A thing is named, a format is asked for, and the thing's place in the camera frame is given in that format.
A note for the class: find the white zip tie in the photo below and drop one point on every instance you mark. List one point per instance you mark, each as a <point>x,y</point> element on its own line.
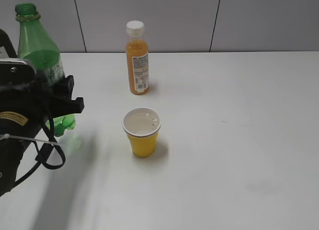
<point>7,136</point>

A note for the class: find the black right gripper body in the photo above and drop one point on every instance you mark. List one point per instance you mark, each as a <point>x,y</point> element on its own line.
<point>18,79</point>

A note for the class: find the yellow paper cup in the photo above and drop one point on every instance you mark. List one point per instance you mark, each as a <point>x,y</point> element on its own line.
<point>142,126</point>

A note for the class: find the dark glass wine bottle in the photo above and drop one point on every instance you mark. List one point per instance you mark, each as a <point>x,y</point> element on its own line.
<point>6,47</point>

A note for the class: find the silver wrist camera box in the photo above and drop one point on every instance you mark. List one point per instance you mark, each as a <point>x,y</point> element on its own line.
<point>18,61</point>

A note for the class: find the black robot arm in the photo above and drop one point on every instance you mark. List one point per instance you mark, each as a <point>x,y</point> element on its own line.
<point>25,109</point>

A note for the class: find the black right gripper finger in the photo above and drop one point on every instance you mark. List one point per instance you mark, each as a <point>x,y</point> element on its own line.
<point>61,99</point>

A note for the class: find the green plastic sprite bottle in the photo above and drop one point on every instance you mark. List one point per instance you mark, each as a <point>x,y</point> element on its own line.
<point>36,45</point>

